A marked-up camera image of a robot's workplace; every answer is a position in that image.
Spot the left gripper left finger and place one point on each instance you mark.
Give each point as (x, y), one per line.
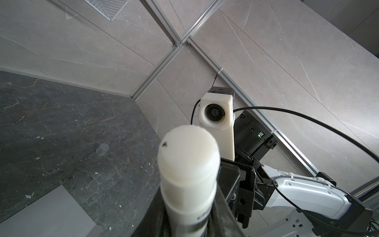
(155, 222)

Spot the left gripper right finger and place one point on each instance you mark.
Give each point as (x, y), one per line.
(222, 222)

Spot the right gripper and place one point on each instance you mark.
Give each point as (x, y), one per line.
(245, 186)

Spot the white glue stick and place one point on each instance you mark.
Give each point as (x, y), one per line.
(189, 162)

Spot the grey purple envelope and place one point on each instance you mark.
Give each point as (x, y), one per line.
(56, 214)

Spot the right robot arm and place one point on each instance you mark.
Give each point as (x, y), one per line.
(320, 207)

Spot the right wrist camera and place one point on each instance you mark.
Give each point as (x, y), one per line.
(216, 115)

